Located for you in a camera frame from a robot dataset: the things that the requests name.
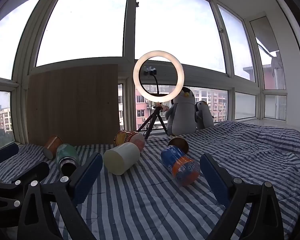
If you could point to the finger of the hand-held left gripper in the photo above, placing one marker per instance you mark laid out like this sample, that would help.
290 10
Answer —
7 153
4 205

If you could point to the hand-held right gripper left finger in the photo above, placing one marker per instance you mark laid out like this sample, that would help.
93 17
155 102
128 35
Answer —
88 177

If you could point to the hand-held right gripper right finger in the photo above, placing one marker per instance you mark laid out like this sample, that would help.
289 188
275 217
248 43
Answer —
215 180

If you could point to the white cup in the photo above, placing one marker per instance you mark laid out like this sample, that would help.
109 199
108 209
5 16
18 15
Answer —
122 158

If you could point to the blue orange printed cup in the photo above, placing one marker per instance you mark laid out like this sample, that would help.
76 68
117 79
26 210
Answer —
178 160

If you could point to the brown paper cup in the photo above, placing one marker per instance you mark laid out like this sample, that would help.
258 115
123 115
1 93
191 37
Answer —
52 146

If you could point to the brown gold cup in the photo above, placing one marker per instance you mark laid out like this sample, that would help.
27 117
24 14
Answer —
178 142

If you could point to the yellow red printed cup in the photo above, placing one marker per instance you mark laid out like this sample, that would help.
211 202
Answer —
124 137

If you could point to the pink cup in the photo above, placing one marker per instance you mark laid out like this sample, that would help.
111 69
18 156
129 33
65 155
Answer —
139 141

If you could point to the green thermos bottle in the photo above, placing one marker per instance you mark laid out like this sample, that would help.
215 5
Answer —
68 153

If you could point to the striped blue white blanket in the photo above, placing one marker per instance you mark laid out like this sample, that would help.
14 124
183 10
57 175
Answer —
145 200

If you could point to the small grey penguin plush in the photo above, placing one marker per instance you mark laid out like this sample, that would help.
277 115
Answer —
205 117

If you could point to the large grey penguin plush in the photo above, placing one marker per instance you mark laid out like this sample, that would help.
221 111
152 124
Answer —
182 115

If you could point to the wooden board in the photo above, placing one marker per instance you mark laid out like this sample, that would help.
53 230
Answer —
72 105

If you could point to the black tripod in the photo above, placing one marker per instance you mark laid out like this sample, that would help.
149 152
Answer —
158 110

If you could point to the black gooseneck phone holder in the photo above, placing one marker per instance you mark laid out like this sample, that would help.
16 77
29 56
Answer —
154 75

